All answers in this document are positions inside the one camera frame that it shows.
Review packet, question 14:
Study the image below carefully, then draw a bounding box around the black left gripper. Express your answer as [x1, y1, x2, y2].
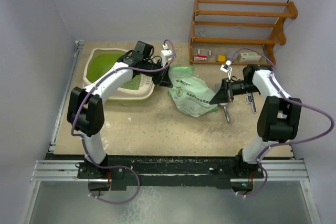
[142, 59, 172, 88]

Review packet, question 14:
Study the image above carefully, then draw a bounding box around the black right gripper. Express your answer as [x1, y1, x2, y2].
[210, 78, 260, 104]

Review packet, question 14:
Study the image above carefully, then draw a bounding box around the silver metal scoop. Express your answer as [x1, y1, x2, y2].
[218, 103, 230, 124]

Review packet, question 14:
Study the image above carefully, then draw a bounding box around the black white bag sealing strip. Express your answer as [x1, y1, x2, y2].
[245, 93, 257, 113]

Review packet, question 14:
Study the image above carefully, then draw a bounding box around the green cat litter bag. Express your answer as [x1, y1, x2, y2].
[168, 66, 217, 118]

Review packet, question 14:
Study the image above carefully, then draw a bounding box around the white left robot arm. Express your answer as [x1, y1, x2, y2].
[67, 39, 176, 178]

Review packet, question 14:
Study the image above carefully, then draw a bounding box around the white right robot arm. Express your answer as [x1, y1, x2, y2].
[209, 64, 301, 177]

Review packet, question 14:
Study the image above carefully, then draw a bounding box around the green litter pellets pile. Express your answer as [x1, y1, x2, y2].
[121, 74, 141, 90]

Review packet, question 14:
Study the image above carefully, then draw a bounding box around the red white small box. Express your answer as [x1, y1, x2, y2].
[194, 55, 207, 61]

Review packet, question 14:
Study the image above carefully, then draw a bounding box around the green white carton box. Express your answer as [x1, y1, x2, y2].
[238, 51, 261, 62]

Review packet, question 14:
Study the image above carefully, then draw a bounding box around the beige green litter box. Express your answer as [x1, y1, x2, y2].
[82, 48, 154, 102]

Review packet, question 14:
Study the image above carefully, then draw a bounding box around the yellow small block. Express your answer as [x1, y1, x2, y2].
[216, 55, 226, 62]

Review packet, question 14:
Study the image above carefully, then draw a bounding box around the grey round container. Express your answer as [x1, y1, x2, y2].
[227, 51, 238, 61]

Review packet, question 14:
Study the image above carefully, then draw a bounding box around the wooden shelf rack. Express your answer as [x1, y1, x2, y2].
[188, 0, 298, 64]

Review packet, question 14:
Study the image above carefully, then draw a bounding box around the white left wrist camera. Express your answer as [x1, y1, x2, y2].
[160, 44, 175, 67]

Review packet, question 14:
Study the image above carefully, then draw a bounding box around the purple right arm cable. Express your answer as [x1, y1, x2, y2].
[227, 48, 335, 198]

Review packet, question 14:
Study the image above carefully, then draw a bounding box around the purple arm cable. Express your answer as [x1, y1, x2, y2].
[70, 39, 176, 205]
[227, 48, 335, 198]

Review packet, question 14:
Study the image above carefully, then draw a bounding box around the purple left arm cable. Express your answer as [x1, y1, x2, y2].
[70, 39, 176, 205]

